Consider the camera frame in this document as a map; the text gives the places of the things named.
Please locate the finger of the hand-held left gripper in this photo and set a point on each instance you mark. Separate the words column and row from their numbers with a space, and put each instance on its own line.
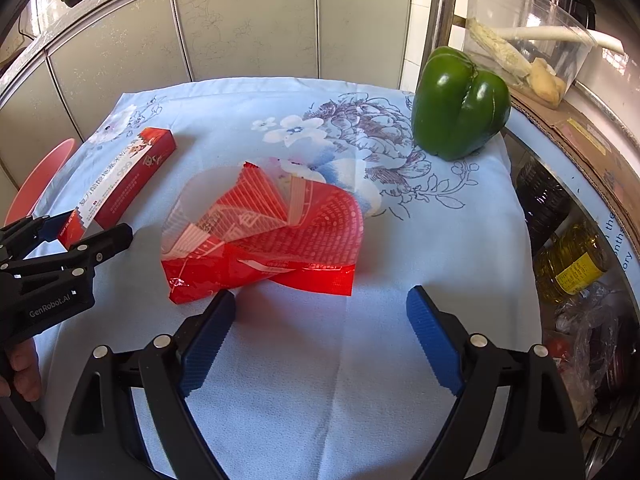
column 107, row 242
column 52, row 227

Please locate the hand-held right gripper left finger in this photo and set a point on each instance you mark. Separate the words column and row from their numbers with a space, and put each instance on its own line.
column 207, row 345

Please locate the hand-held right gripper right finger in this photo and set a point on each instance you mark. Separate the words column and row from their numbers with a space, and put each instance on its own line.
column 432, row 340

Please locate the pink plastic bin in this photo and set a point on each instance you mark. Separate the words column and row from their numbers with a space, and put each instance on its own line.
column 40, row 180

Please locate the long red cardboard box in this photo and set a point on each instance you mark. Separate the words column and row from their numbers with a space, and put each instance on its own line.
column 135, row 170

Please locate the red plastic wrapper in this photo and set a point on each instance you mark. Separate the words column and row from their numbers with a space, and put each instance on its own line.
column 300, row 240

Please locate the person's left hand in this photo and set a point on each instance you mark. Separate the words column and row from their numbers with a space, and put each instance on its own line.
column 25, row 370

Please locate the light blue floral tablecloth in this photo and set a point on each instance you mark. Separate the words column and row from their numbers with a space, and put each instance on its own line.
column 350, row 360

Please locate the yellow oil bottle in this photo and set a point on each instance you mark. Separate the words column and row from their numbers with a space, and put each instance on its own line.
column 570, row 265

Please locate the clear plastic bag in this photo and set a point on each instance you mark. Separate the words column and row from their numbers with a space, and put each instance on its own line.
column 595, row 330

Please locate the dark sauce bottle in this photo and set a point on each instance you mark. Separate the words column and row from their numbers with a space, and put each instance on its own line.
column 542, row 200

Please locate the green bell pepper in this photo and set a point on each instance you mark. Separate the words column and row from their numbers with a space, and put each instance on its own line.
column 450, row 110

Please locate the brown cardboard sheet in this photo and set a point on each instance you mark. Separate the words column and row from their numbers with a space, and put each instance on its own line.
column 575, row 130

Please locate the grey kitchen cabinet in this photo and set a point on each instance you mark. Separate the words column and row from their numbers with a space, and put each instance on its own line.
column 250, row 25

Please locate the ginger root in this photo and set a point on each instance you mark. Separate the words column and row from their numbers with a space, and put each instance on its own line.
column 547, row 85

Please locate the corn cob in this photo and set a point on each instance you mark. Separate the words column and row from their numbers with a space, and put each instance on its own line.
column 500, row 50

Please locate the steel storage rack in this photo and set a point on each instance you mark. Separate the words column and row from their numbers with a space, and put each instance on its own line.
column 445, row 10

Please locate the white leek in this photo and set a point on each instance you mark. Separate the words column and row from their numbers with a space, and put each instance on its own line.
column 560, row 34

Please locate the clear plastic container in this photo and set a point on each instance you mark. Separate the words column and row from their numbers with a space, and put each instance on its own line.
column 500, row 5

